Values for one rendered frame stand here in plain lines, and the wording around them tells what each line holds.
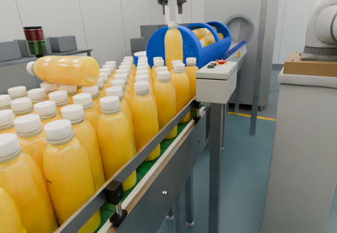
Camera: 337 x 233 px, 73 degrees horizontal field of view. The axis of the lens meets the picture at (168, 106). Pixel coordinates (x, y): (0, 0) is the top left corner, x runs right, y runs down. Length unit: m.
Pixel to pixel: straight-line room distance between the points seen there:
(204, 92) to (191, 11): 6.03
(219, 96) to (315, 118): 0.60
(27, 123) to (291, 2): 5.91
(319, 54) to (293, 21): 4.87
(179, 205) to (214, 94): 0.42
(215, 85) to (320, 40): 0.63
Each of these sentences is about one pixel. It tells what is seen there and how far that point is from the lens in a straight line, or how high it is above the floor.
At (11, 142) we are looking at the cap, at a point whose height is 1.11.
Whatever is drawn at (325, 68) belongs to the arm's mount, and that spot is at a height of 1.03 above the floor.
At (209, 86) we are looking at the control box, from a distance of 0.73.
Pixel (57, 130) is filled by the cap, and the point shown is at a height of 1.11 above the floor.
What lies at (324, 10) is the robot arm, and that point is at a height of 1.26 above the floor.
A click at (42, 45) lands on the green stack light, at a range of 0.99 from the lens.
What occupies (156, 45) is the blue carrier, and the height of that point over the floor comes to 1.14.
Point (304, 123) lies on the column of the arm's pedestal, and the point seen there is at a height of 0.77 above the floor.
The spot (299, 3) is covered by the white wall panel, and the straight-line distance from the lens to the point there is 6.08.
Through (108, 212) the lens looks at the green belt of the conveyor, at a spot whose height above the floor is 0.90.
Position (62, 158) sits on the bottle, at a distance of 0.39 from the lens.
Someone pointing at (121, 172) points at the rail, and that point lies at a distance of 0.48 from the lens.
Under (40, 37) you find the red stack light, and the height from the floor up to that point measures 1.22.
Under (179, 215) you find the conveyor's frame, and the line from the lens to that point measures 0.91.
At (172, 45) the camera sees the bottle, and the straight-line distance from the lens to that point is 0.90.
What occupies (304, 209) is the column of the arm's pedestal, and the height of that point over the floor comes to 0.28.
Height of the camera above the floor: 1.25
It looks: 21 degrees down
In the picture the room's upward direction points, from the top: 3 degrees counter-clockwise
